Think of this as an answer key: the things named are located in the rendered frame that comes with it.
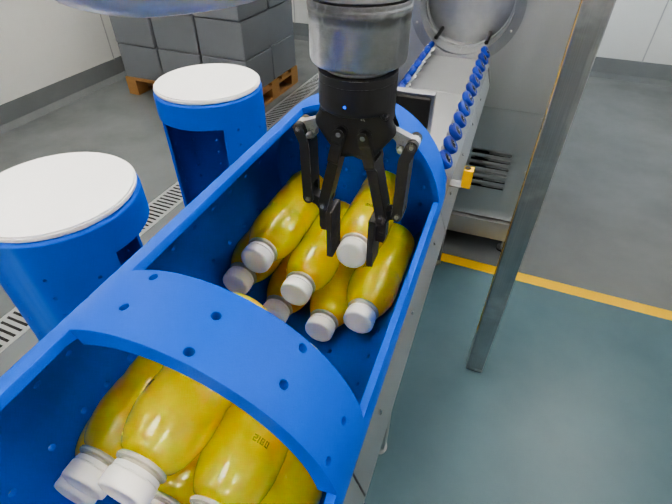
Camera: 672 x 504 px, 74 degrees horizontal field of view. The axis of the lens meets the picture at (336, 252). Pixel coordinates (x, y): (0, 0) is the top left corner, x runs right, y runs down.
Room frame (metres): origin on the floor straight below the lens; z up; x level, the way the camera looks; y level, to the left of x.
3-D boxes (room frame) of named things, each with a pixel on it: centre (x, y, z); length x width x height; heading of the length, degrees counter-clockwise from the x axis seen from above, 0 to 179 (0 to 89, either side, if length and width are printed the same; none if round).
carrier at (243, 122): (1.20, 0.34, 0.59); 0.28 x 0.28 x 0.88
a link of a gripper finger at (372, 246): (0.42, -0.05, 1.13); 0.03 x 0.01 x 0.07; 160
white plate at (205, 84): (1.20, 0.34, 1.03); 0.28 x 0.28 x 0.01
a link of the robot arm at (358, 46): (0.43, -0.02, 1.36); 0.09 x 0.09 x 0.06
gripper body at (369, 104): (0.43, -0.02, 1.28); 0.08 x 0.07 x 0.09; 70
